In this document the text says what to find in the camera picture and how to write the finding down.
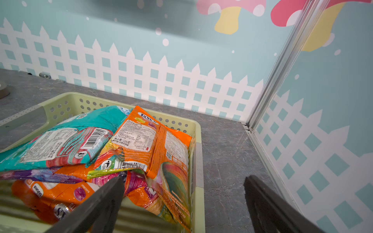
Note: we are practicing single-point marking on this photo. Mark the orange snack bag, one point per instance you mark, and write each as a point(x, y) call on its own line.
point(144, 144)

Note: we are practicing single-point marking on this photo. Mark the light green perforated basket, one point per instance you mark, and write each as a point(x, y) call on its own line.
point(29, 123)

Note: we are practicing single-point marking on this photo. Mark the large purple Fox's candy bag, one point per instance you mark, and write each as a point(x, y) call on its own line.
point(132, 180)

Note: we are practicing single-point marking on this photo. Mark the orange Fox's candy bag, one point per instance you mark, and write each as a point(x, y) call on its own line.
point(51, 202)

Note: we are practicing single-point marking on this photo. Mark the small purple berries candy bag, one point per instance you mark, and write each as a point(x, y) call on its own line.
point(41, 175)

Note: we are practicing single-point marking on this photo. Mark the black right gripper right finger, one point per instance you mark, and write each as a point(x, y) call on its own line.
point(270, 213)

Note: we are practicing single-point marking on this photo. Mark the teal candy bag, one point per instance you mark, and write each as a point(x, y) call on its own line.
point(77, 140)

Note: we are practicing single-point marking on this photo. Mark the clear packing tape roll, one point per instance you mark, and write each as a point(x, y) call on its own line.
point(4, 90)

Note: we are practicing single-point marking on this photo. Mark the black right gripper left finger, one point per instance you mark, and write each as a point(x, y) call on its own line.
point(98, 214)

